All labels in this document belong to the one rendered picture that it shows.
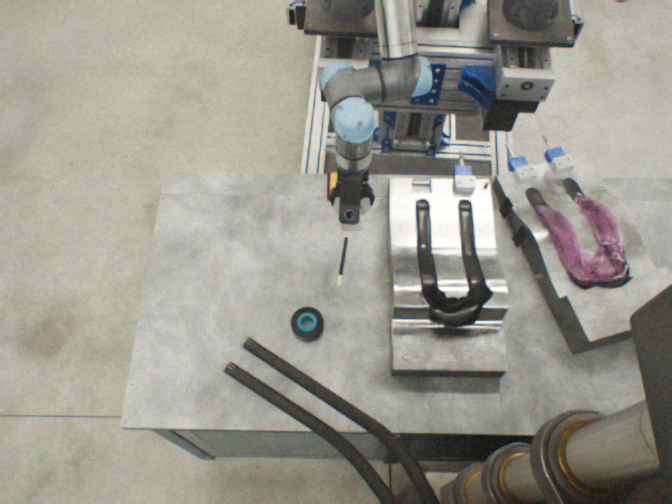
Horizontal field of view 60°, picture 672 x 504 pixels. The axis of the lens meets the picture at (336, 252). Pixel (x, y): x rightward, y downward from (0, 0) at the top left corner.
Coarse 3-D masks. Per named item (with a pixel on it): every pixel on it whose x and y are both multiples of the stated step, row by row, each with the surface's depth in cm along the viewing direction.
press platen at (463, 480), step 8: (472, 464) 109; (480, 464) 108; (464, 472) 108; (472, 472) 107; (480, 472) 107; (456, 480) 109; (464, 480) 107; (472, 480) 106; (456, 488) 107; (464, 488) 106; (456, 496) 106; (464, 496) 106
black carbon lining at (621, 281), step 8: (568, 184) 157; (576, 184) 157; (528, 192) 156; (536, 192) 156; (568, 192) 156; (576, 192) 156; (528, 200) 154; (536, 200) 155; (616, 280) 143; (624, 280) 143; (584, 288) 142; (608, 288) 137
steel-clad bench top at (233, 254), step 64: (192, 192) 162; (256, 192) 162; (320, 192) 162; (384, 192) 162; (640, 192) 162; (192, 256) 154; (256, 256) 154; (320, 256) 154; (384, 256) 153; (512, 256) 153; (192, 320) 146; (256, 320) 146; (384, 320) 146; (512, 320) 146; (128, 384) 139; (192, 384) 139; (384, 384) 139; (448, 384) 139; (512, 384) 139; (576, 384) 138; (640, 384) 138
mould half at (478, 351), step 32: (448, 192) 151; (480, 192) 151; (448, 224) 148; (480, 224) 148; (416, 256) 143; (448, 256) 143; (480, 256) 143; (416, 288) 135; (448, 288) 135; (416, 320) 139; (480, 320) 138; (416, 352) 136; (448, 352) 136; (480, 352) 136
